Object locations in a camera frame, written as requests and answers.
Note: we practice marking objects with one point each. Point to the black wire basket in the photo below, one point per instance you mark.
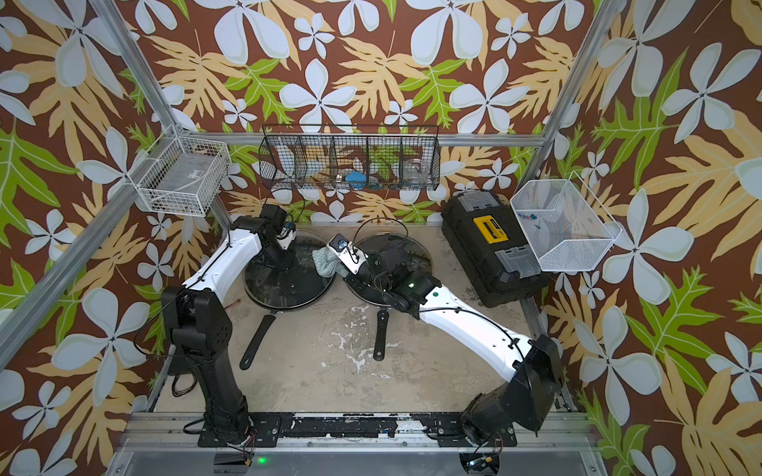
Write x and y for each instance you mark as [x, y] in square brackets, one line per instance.
[392, 157]

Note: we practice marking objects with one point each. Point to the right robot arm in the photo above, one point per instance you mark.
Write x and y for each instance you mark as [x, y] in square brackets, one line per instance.
[530, 367]

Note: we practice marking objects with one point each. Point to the grey-green cloth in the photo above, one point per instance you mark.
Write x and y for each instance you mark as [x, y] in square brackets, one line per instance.
[327, 263]

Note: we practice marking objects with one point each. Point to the black frying pan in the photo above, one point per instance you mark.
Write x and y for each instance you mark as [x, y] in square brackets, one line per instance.
[382, 320]
[256, 342]

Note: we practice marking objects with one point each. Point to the right black frying pan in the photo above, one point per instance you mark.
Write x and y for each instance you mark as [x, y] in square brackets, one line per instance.
[382, 320]

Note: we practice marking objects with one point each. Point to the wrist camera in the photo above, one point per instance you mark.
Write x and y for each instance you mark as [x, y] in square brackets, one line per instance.
[286, 235]
[350, 256]

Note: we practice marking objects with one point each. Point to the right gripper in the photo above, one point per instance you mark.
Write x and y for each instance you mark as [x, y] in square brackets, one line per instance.
[354, 279]

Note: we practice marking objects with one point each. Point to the black toolbox yellow latch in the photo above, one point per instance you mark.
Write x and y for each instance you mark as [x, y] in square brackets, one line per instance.
[492, 248]

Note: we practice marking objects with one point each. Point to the blue object in basket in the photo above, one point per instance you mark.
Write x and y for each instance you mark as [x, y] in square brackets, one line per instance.
[356, 180]

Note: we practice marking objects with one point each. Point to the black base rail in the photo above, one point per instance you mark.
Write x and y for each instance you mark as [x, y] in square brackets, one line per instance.
[267, 430]

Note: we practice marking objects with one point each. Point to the left black frying pan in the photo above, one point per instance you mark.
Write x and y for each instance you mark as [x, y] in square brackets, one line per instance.
[256, 342]

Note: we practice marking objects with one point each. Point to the glass pot lid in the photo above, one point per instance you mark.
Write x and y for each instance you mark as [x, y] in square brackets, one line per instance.
[292, 279]
[420, 261]

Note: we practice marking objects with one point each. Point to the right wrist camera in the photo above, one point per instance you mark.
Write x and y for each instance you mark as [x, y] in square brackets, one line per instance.
[350, 256]

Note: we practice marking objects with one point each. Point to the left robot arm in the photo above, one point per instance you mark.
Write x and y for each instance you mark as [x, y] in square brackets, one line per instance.
[198, 325]

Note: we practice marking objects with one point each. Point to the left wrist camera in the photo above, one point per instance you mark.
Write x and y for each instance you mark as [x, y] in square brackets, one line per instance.
[286, 235]

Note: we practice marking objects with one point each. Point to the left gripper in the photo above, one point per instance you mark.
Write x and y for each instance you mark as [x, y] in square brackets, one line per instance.
[286, 265]

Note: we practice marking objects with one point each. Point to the white wire basket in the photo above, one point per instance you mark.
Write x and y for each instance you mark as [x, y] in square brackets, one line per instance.
[567, 227]
[181, 174]

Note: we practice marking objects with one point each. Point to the white wire basket left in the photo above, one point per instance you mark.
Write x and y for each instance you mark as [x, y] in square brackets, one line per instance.
[181, 174]

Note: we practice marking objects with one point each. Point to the white wire basket right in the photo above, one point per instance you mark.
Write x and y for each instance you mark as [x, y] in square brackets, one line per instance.
[567, 227]

